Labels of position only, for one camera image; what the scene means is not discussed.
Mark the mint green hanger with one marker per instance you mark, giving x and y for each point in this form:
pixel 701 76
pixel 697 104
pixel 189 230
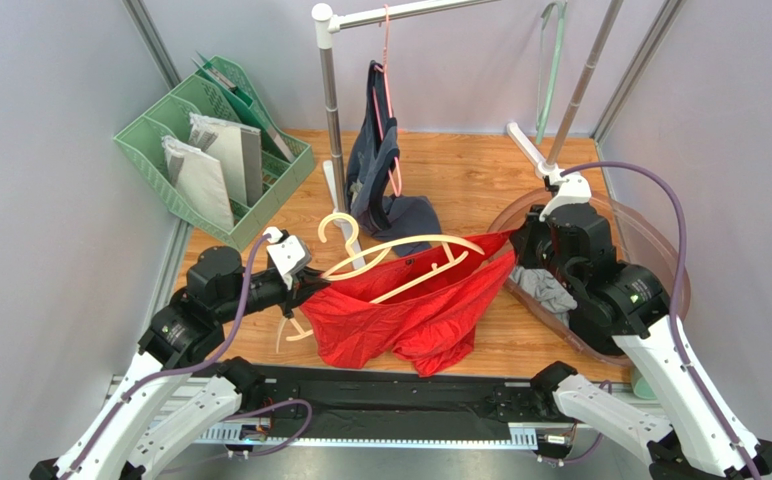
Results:
pixel 552 33

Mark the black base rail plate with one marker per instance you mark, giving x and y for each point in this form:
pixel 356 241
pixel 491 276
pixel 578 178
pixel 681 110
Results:
pixel 341 404

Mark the dark blue tank top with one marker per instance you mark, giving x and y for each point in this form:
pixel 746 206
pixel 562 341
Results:
pixel 381 215

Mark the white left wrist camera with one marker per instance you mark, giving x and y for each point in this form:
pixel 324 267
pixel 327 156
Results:
pixel 289 254

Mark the green clipboard in organizer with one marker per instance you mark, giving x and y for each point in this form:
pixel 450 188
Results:
pixel 252 112

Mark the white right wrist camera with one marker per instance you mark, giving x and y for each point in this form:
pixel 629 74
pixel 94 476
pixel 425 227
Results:
pixel 567 189

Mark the grey booklet front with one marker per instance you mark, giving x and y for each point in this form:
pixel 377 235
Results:
pixel 199 179

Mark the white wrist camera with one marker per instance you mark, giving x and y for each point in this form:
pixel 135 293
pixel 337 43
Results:
pixel 567 189
pixel 289 254

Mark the green plastic file organizer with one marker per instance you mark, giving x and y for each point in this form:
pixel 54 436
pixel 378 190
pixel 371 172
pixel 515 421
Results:
pixel 140 143

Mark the red tank top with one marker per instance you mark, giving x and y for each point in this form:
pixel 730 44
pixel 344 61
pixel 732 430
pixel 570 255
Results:
pixel 412 306

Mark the white metal clothes rack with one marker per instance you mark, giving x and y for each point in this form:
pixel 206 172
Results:
pixel 327 24

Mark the cream plastic hanger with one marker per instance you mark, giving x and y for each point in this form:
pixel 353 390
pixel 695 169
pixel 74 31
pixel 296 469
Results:
pixel 386 259

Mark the mint green cup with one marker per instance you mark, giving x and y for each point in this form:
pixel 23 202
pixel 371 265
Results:
pixel 640 386

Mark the grey booklet rear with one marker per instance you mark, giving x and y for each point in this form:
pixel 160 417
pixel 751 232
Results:
pixel 238 148

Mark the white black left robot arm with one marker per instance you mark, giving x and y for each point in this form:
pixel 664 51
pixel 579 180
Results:
pixel 175 389

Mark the pink wire hanger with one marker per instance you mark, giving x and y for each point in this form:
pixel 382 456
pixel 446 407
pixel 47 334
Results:
pixel 395 175

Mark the transparent brown plastic basin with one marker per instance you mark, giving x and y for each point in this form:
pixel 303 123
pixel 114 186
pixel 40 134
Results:
pixel 637 241

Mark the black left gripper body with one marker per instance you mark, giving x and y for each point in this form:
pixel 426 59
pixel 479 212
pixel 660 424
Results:
pixel 294 295

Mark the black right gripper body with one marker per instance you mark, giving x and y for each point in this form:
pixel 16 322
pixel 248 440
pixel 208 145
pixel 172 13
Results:
pixel 525 242

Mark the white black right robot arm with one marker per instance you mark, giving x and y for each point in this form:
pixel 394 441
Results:
pixel 623 308

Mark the grey garment in basin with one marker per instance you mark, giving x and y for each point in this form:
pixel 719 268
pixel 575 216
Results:
pixel 544 288

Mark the grey booklet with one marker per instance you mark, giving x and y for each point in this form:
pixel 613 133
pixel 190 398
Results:
pixel 238 148
pixel 199 179

